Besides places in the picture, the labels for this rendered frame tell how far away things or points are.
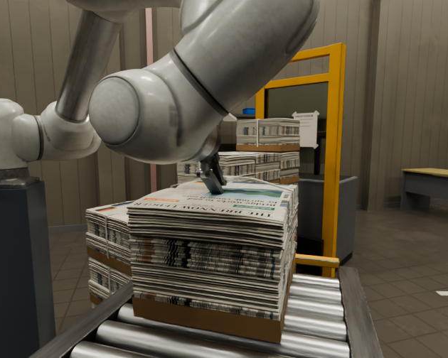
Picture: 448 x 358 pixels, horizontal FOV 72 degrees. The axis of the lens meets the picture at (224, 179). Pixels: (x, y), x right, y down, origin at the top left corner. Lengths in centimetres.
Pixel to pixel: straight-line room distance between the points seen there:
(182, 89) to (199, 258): 31
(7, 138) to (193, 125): 85
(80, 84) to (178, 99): 71
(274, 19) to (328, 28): 490
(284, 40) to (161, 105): 15
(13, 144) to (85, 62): 35
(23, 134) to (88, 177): 306
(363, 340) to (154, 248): 40
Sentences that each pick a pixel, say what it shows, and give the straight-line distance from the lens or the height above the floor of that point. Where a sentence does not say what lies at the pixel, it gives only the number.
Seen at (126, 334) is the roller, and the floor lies 80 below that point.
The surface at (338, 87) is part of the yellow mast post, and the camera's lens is 253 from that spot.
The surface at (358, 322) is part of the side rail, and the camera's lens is 70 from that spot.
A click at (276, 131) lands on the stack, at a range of 211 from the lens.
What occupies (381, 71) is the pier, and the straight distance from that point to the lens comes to 551.
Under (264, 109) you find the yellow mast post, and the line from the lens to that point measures 280.
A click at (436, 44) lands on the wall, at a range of 659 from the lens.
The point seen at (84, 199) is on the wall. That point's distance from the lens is 424.
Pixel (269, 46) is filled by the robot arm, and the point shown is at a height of 125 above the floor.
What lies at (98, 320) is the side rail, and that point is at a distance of 70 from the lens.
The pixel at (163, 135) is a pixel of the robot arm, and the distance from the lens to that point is 34.
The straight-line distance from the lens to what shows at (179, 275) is 59.
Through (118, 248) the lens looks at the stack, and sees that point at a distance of 137.
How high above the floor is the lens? 115
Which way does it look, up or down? 7 degrees down
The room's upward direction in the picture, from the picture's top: straight up
